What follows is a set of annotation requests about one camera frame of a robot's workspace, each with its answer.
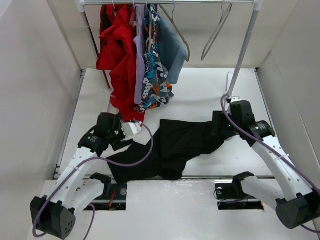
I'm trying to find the black trousers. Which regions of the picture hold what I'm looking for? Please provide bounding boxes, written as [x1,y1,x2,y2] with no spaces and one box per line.
[108,119,232,184]

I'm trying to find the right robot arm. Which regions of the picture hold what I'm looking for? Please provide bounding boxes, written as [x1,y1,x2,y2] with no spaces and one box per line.
[212,94,320,230]

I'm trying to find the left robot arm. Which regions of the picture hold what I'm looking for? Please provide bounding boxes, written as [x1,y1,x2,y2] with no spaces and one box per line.
[30,112,143,240]

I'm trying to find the grey hanger with denim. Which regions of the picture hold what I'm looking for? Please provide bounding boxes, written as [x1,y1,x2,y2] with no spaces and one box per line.
[159,4,191,62]

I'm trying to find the grey empty hanger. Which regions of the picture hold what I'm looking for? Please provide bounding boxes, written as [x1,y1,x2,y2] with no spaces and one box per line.
[200,3,233,61]

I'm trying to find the colourful patterned shorts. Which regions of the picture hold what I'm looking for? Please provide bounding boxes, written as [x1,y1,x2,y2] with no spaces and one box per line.
[133,4,174,114]

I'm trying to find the red jacket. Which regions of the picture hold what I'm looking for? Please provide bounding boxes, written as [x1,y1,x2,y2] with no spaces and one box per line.
[96,4,145,122]

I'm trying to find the blue denim shorts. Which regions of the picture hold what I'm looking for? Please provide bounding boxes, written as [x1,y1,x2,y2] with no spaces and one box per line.
[158,17,188,85]

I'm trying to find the lilac garment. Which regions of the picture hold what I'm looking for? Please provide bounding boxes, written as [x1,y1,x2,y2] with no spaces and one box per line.
[133,4,146,105]

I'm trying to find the metal clothes rack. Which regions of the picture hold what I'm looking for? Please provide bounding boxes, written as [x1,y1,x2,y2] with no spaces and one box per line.
[75,0,264,97]

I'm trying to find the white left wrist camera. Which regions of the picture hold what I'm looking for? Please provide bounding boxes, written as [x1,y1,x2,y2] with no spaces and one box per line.
[121,121,142,138]

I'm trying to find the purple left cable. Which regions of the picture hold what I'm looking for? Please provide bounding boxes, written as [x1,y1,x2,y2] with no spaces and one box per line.
[32,122,155,238]

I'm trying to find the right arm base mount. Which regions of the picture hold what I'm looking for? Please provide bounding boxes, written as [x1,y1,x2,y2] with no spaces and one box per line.
[213,182,264,211]

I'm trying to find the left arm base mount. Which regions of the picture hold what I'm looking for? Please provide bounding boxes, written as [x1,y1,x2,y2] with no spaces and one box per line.
[91,183,128,211]

